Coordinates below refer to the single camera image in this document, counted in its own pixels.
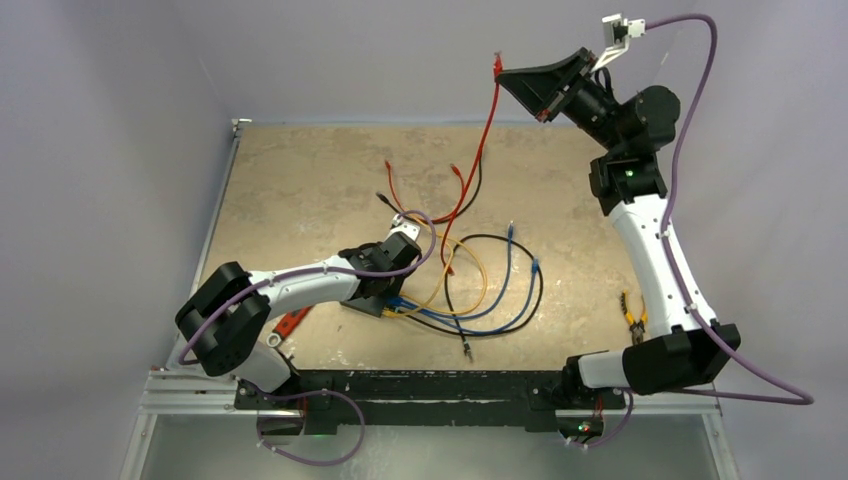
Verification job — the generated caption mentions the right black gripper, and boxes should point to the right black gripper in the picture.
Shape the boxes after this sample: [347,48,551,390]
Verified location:
[500,47,628,155]

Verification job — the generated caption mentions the black network switch box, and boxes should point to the black network switch box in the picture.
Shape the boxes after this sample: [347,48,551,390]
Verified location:
[340,295,388,318]

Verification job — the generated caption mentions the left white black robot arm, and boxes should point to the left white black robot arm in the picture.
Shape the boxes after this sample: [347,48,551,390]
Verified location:
[175,232,431,409]

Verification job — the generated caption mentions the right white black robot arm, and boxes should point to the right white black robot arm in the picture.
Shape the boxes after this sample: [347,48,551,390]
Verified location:
[494,48,741,407]

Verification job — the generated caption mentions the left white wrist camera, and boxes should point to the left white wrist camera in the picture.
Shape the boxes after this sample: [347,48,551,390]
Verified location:
[387,214,421,242]

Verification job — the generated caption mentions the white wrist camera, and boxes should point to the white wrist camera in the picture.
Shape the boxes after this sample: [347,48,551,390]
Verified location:
[387,214,421,242]
[591,13,646,73]

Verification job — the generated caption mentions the orange ethernet cable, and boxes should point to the orange ethernet cable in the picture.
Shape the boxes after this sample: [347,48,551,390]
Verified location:
[397,228,465,316]

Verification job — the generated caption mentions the yellow ethernet cable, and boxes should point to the yellow ethernet cable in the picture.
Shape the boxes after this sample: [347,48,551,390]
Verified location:
[384,231,490,321]

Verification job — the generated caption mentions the long black ethernet cable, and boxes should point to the long black ethernet cable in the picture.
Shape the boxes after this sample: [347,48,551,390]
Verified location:
[397,234,546,362]

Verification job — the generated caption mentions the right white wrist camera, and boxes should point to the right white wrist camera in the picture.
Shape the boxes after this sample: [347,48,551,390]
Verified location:
[591,13,646,73]

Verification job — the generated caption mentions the blue ethernet cable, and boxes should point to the blue ethernet cable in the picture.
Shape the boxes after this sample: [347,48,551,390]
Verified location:
[390,258,541,338]
[390,223,518,323]

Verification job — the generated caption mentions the red handled adjustable wrench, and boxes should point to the red handled adjustable wrench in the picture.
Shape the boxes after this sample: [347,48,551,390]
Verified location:
[266,306,313,348]

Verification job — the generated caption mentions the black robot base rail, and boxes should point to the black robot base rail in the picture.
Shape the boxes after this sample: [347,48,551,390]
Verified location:
[234,370,626,435]

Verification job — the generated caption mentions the yellow handled pliers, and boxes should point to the yellow handled pliers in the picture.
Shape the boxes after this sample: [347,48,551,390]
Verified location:
[619,290,648,345]

